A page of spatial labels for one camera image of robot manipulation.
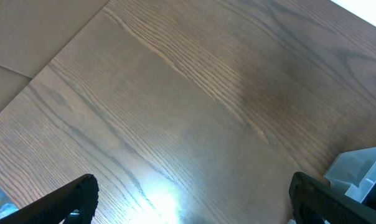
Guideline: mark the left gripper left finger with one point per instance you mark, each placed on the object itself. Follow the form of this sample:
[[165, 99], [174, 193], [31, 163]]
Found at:
[[75, 202]]

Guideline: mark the clear plastic storage bin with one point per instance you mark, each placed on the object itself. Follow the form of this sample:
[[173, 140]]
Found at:
[[353, 174]]

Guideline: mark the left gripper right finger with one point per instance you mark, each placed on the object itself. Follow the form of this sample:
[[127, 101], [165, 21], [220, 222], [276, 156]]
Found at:
[[314, 202]]

